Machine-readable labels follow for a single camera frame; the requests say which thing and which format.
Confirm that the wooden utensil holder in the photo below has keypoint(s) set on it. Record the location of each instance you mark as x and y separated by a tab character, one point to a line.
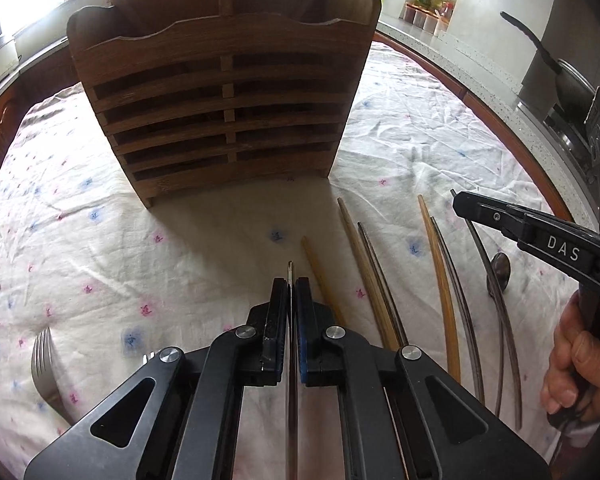
205	60

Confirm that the gas stove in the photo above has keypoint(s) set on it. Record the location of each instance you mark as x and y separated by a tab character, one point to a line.
570	135

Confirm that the white rice cooker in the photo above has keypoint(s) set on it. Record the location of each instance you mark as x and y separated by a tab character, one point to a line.
0	60

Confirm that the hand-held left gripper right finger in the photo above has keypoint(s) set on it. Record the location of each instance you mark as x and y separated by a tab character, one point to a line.
303	330

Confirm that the metal fork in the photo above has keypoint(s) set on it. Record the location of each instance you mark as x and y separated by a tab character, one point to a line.
42	360

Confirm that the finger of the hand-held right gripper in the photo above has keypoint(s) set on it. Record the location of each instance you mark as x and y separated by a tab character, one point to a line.
480	212

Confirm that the row of condiment bottles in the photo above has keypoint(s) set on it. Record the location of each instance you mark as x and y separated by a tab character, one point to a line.
430	10

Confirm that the metal spoon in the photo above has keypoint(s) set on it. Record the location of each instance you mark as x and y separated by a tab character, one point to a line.
500	272

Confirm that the person's right hand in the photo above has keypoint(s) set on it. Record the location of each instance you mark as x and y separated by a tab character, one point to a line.
570	360

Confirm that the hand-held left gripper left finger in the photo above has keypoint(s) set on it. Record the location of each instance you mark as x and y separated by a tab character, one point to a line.
279	320

